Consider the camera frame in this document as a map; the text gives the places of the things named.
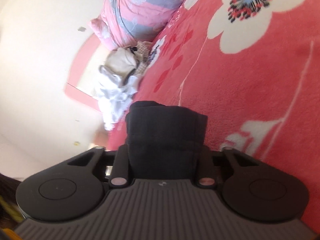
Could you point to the dark grey shorts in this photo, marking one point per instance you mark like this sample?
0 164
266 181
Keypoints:
163 141

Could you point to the beige white crumpled clothes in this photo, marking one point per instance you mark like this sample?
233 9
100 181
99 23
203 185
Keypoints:
119 79

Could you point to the pink bed headboard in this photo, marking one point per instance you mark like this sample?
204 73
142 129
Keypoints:
77 70

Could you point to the pink grey floral duvet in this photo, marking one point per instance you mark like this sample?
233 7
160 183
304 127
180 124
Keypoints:
125 22

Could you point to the red floral bed blanket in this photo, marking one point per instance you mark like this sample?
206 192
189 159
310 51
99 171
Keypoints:
251 66

